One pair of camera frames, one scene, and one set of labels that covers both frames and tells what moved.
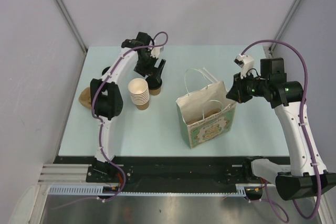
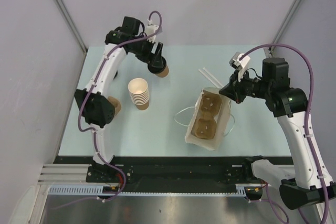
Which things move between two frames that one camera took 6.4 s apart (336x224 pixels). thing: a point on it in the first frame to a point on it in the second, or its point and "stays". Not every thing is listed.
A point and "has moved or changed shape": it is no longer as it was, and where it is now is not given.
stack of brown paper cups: x=139 y=90 stays
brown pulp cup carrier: x=211 y=113 has moved or changed shape
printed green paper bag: x=208 y=114 has moved or changed shape
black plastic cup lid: x=153 y=83 has moved or changed shape
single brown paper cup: x=155 y=92 to x=164 y=73
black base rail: x=168 y=171 stays
